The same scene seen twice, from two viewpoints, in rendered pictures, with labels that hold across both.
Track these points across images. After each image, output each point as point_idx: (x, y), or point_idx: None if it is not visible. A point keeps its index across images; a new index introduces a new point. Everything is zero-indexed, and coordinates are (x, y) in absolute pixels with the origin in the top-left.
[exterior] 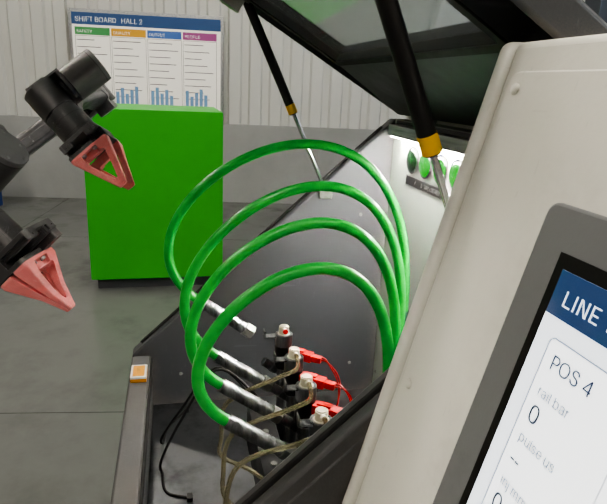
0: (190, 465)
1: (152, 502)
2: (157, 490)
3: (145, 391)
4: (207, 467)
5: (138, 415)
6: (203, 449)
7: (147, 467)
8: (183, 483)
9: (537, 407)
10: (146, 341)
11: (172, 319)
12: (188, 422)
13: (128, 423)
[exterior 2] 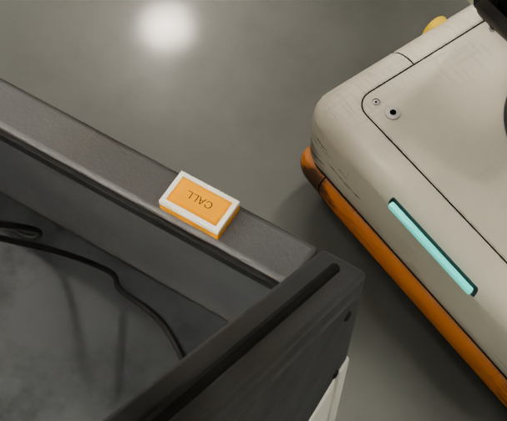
0: (11, 295)
1: None
2: None
3: (121, 187)
4: None
5: (42, 133)
6: (35, 346)
7: (31, 194)
8: None
9: None
10: (311, 266)
11: (266, 295)
12: (151, 378)
13: (31, 106)
